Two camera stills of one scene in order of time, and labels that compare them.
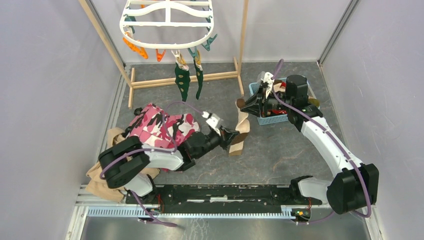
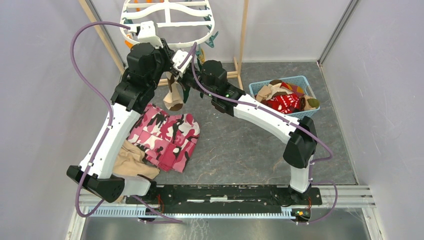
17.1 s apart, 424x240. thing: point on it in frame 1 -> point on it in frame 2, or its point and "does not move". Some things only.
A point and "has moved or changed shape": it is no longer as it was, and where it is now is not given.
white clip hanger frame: x=167 y=24 does not move
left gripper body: x=223 y=141 -> x=164 y=57
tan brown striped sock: x=243 y=128 -> x=174 y=100
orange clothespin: x=136 y=49 does not move
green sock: x=199 y=74 has moved or changed shape
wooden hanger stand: x=128 y=75 does not move
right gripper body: x=271 y=103 -> x=189 y=78
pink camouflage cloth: x=155 y=128 does not move
